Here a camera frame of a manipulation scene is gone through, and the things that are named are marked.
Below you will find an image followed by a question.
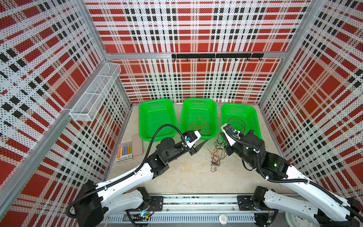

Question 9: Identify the orange cable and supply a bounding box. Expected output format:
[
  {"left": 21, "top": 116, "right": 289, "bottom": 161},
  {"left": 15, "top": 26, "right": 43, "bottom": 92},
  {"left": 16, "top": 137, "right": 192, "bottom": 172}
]
[
  {"left": 187, "top": 119, "right": 213, "bottom": 137},
  {"left": 185, "top": 119, "right": 212, "bottom": 137}
]

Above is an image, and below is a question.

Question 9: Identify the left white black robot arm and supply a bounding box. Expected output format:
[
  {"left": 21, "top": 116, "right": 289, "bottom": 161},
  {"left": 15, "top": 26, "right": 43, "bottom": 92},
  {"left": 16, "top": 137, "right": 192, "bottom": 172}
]
[{"left": 65, "top": 124, "right": 205, "bottom": 227}]

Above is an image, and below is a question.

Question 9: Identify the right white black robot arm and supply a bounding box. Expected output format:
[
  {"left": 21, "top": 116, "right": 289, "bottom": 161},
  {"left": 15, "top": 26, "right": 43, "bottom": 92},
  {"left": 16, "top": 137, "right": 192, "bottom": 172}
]
[{"left": 221, "top": 124, "right": 363, "bottom": 227}]

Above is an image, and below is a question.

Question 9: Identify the middle green plastic basket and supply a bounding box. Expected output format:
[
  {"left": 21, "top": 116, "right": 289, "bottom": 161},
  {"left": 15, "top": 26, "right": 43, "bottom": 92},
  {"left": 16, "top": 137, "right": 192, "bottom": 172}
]
[{"left": 179, "top": 98, "right": 218, "bottom": 140}]

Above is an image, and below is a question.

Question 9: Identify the green plastic basket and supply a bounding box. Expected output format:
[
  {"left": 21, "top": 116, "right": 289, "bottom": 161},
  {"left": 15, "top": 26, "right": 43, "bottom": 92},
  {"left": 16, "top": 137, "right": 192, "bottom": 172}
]
[
  {"left": 139, "top": 99, "right": 178, "bottom": 141},
  {"left": 221, "top": 104, "right": 262, "bottom": 148},
  {"left": 179, "top": 98, "right": 218, "bottom": 140}
]

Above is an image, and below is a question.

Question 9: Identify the right green plastic basket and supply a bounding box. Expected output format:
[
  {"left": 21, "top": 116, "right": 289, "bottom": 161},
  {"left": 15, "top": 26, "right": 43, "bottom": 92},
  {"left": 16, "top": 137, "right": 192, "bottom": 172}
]
[{"left": 221, "top": 104, "right": 262, "bottom": 148}]

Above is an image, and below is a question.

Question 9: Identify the left green plastic basket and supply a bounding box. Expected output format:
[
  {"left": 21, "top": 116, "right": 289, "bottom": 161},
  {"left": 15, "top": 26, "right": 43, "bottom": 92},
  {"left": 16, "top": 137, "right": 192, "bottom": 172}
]
[{"left": 139, "top": 99, "right": 178, "bottom": 141}]

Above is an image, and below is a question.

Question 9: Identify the colourful marker box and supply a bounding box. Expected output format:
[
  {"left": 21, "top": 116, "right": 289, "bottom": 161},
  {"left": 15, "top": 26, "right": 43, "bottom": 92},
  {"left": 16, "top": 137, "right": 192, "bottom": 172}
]
[{"left": 116, "top": 134, "right": 143, "bottom": 163}]

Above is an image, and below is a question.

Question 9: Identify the white round knob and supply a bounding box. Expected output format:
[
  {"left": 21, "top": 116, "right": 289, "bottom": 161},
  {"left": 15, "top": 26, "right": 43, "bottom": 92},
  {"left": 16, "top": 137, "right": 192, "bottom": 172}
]
[{"left": 218, "top": 213, "right": 228, "bottom": 225}]

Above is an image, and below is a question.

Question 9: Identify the white analog clock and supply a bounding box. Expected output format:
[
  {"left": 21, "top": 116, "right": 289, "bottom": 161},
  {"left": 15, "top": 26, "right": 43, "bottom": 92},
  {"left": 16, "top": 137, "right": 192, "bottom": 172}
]
[{"left": 285, "top": 212, "right": 316, "bottom": 227}]

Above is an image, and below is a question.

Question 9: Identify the black cable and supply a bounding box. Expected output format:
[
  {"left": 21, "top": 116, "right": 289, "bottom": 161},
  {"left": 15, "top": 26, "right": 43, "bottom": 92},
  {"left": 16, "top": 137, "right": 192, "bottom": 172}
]
[{"left": 209, "top": 133, "right": 227, "bottom": 173}]

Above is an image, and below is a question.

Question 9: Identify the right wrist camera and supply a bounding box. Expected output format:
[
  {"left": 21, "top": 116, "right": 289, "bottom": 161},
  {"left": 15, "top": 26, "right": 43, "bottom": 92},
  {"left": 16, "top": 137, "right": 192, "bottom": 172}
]
[{"left": 221, "top": 123, "right": 241, "bottom": 145}]

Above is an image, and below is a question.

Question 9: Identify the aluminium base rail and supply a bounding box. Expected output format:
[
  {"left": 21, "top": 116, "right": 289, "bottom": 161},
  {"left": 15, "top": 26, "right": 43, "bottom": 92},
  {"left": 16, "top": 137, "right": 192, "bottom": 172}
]
[{"left": 85, "top": 193, "right": 315, "bottom": 225}]

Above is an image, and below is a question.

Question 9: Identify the black hook rail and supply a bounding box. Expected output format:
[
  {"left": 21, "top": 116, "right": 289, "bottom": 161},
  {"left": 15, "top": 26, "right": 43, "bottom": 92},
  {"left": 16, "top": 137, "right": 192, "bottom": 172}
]
[{"left": 172, "top": 53, "right": 264, "bottom": 60}]

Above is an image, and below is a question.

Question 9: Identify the white wire mesh shelf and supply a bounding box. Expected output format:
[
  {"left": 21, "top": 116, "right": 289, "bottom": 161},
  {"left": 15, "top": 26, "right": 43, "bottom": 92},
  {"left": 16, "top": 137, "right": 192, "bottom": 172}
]
[{"left": 70, "top": 62, "right": 121, "bottom": 122}]

